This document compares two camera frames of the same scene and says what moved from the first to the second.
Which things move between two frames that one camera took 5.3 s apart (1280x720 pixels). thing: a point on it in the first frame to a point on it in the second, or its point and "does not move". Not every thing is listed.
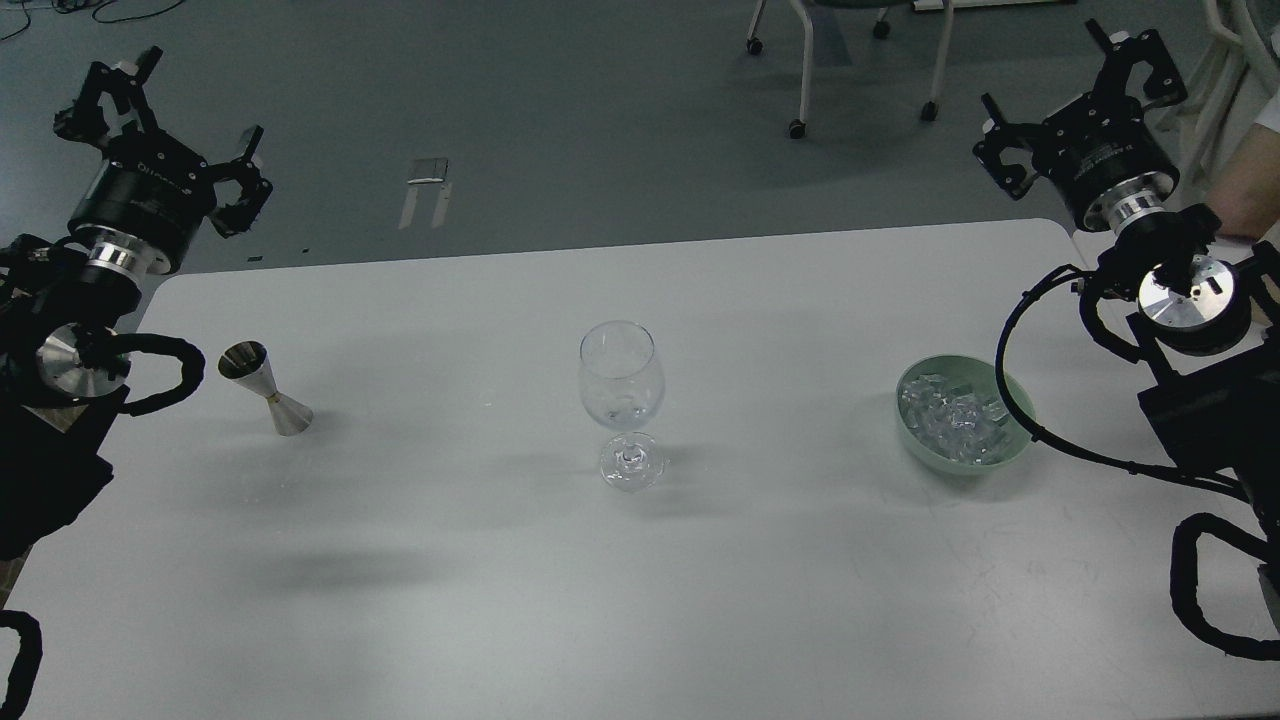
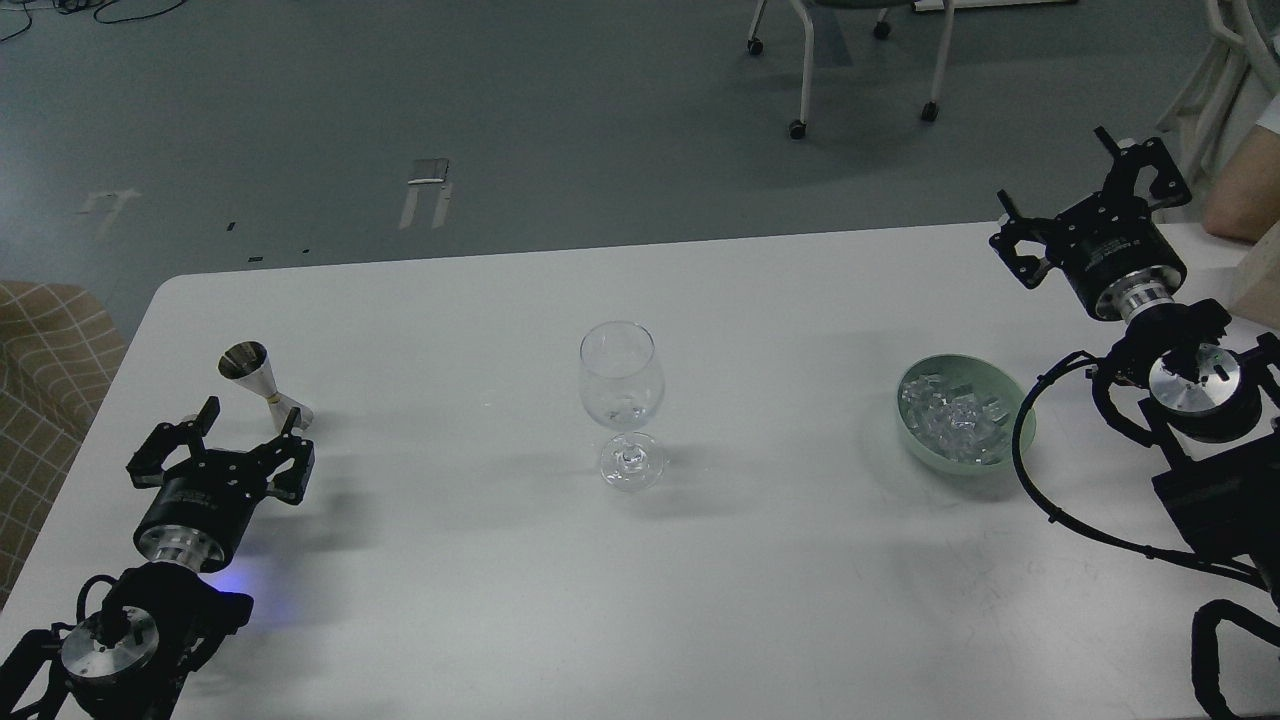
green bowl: x=951 y=417 does not move
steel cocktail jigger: x=248 y=364 does not move
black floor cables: x=73 y=6 does not move
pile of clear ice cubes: x=951 y=418 does not move
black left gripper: x=151 y=189 to x=203 y=504
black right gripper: x=1098 y=141 to x=1109 y=246
